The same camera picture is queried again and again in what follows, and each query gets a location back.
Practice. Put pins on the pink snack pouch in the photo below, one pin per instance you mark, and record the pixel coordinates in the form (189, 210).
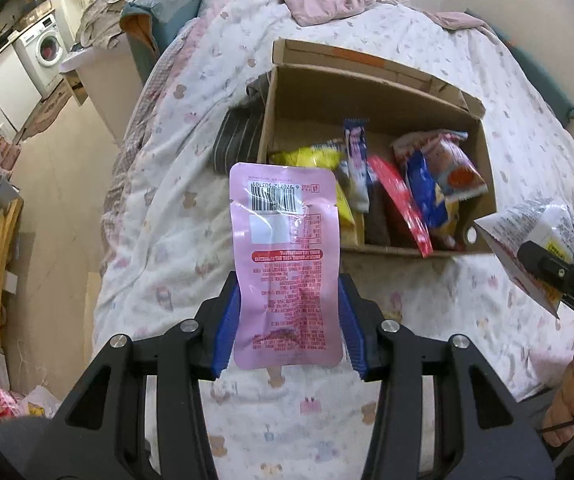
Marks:
(287, 260)

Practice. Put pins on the teal cushion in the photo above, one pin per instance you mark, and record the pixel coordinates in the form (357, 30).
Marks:
(167, 15)

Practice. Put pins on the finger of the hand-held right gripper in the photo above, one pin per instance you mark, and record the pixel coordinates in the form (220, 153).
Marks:
(552, 270)

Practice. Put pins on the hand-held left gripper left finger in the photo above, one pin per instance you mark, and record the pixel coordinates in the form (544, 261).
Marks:
(227, 330)

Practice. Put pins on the grey striped cloth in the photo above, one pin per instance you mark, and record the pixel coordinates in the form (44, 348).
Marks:
(237, 135)

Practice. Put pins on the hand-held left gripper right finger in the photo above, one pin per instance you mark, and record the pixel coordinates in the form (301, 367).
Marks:
(352, 330)

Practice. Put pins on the white plastic bag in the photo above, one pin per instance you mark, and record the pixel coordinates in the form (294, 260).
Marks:
(42, 402)

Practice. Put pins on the brown cardboard box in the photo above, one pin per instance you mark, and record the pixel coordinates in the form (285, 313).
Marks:
(327, 105)

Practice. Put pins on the beige printed cloth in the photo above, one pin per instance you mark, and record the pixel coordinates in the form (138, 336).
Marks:
(102, 15)

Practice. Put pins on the white cabinet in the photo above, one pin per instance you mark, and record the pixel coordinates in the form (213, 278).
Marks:
(7, 90)

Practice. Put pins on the slim blue white snack packet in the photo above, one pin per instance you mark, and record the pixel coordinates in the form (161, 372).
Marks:
(358, 170)

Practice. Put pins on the white washing machine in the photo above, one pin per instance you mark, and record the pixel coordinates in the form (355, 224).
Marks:
(47, 50)

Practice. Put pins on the blue and yellow snack packet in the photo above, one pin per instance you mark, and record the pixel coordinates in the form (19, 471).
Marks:
(424, 190)

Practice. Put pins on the teal cloth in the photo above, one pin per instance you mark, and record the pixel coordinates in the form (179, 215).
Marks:
(542, 85)

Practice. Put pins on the person's right hand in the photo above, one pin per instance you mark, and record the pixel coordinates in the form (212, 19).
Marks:
(569, 395)

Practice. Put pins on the patterned floor mat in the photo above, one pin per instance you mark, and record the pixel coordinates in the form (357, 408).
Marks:
(49, 107)

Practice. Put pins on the white side table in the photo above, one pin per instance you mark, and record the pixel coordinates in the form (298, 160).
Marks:
(102, 90)

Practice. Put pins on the pink orange snack bag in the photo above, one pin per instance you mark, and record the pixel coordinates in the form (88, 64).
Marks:
(454, 170)

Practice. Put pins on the red snack packet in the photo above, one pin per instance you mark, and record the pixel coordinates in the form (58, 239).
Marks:
(397, 195)

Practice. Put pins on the printed white bed sheet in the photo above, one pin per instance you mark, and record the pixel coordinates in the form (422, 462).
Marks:
(177, 210)

